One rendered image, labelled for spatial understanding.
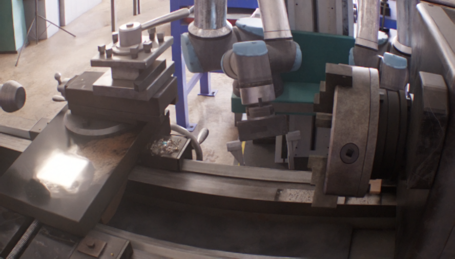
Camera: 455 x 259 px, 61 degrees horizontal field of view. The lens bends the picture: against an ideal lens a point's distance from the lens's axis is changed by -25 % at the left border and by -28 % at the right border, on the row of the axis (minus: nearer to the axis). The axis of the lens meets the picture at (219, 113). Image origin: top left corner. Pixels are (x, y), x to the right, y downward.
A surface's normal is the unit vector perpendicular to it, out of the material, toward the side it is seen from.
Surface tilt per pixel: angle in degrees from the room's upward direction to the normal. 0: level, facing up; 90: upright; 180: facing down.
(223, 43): 100
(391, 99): 10
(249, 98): 73
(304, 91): 0
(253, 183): 0
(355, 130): 59
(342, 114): 48
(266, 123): 66
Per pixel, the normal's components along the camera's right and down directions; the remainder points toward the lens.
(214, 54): 0.22, 0.59
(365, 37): -0.48, 0.08
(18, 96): 0.96, 0.10
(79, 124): -0.04, -0.88
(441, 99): -0.21, -0.34
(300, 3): -0.13, 0.47
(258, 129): -0.03, 0.08
